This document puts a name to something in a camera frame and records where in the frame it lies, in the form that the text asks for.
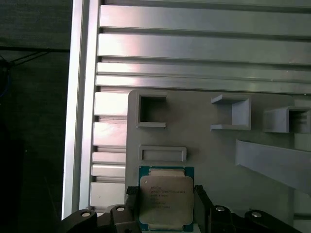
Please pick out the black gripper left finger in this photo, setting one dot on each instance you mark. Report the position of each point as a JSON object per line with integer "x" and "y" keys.
{"x": 133, "y": 213}

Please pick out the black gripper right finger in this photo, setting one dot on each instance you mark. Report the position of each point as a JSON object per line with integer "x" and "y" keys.
{"x": 205, "y": 218}

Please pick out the silver CPU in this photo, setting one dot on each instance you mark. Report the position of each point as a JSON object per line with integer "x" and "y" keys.
{"x": 165, "y": 199}

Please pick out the grey parts rack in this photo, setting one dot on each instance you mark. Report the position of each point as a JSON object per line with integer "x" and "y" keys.
{"x": 194, "y": 145}

